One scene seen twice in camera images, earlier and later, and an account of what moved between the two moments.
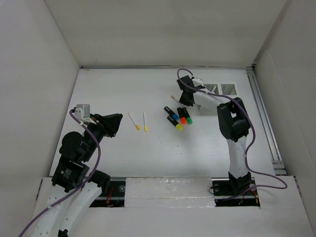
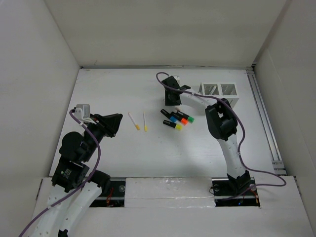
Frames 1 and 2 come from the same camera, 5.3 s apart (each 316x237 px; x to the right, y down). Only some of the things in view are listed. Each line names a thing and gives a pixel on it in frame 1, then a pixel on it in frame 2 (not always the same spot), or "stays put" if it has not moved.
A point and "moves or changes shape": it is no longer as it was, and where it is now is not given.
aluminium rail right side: (279, 167) stays put
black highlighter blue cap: (174, 115) moves or changes shape
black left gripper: (109, 124) stays put
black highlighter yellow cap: (178, 126) moves or changes shape
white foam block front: (169, 192) stays put
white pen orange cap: (137, 125) stays put
